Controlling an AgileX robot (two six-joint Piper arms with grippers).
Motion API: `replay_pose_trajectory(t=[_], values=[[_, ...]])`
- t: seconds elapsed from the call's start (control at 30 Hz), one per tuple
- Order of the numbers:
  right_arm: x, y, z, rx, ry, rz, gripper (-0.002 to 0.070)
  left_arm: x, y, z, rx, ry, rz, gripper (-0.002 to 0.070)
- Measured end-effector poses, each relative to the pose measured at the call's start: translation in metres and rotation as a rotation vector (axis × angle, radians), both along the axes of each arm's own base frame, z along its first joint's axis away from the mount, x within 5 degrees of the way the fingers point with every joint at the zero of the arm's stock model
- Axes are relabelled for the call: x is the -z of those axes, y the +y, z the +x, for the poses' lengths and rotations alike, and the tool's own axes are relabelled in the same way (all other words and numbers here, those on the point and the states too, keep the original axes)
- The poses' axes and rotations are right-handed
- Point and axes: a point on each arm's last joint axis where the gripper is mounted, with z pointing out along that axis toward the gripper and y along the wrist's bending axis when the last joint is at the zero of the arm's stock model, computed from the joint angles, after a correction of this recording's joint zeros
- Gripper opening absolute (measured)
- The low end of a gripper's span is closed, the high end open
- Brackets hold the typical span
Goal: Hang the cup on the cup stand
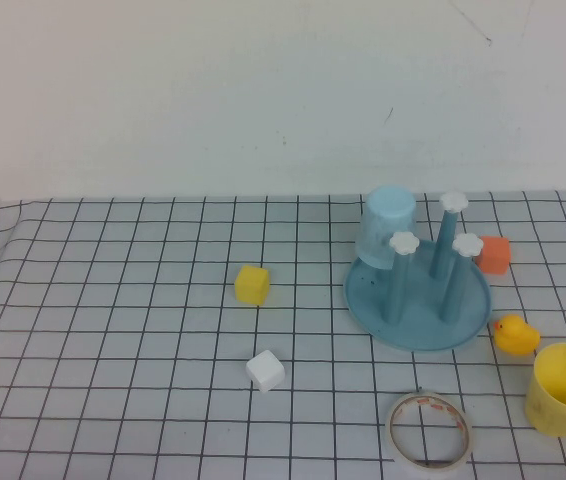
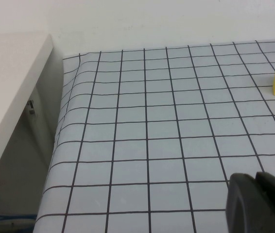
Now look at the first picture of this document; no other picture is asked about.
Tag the yellow rubber duck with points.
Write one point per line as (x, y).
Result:
(515, 337)

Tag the yellow plastic cup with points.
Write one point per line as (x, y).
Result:
(548, 405)

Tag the grey checkered tablecloth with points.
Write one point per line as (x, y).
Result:
(113, 300)

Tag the orange cube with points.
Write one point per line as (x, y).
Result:
(495, 255)

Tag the light blue plastic cup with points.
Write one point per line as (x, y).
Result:
(388, 220)

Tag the white cube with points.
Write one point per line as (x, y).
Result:
(264, 372)

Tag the yellow cube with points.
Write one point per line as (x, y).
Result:
(251, 286)

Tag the blue cup stand with pegs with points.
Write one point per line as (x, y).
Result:
(413, 325)

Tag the white tape roll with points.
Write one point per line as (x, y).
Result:
(433, 465)

